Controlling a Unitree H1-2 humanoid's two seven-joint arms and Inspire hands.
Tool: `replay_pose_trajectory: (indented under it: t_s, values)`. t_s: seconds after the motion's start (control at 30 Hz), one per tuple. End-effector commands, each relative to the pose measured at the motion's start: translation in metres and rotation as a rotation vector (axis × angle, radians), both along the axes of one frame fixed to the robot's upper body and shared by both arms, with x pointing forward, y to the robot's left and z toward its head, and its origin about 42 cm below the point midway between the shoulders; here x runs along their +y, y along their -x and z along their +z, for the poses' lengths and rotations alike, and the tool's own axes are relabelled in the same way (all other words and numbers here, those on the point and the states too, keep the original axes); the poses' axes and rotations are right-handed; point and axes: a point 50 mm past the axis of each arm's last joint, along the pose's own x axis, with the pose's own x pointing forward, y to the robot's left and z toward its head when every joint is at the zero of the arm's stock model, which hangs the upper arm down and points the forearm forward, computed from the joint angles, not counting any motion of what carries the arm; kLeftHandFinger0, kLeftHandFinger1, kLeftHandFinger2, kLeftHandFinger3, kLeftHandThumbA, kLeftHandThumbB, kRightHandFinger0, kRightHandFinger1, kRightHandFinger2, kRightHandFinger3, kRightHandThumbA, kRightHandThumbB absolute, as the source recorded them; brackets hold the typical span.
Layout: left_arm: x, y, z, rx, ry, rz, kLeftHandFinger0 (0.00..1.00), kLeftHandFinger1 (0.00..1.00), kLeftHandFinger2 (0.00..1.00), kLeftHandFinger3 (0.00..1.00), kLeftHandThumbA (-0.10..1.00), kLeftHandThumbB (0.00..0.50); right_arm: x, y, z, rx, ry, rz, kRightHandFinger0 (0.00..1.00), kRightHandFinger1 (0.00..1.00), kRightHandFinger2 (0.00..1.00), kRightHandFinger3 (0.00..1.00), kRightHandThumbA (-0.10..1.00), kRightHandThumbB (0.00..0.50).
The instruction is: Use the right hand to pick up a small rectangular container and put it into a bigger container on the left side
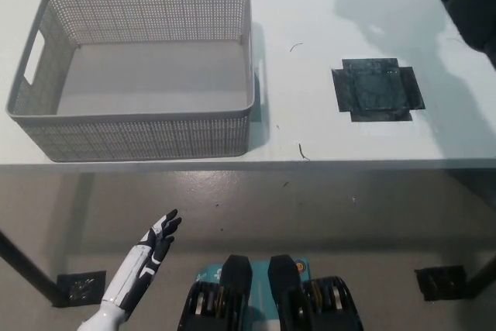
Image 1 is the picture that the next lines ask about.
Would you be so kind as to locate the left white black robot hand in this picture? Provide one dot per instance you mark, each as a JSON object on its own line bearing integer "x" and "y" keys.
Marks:
{"x": 143, "y": 261}

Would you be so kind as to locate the left black ribbed torso block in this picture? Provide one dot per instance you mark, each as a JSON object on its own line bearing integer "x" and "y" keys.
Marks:
{"x": 238, "y": 284}

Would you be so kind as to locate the black ribbed torso block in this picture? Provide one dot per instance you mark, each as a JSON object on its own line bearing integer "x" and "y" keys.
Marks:
{"x": 284, "y": 284}
{"x": 238, "y": 284}

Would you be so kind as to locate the black table leg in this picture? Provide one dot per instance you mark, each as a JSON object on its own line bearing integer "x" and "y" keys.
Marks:
{"x": 482, "y": 273}
{"x": 27, "y": 269}

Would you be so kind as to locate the black teal robot legs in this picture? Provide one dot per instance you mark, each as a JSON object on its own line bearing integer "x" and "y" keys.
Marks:
{"x": 261, "y": 288}

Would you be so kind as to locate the large grey perforated basket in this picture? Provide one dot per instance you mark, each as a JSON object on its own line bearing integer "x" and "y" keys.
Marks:
{"x": 155, "y": 137}

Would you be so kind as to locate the right black ribbed torso block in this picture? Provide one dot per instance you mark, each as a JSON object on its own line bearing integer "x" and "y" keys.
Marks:
{"x": 284, "y": 284}

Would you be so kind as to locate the black tape patch on table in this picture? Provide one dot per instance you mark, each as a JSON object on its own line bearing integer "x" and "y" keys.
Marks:
{"x": 376, "y": 90}

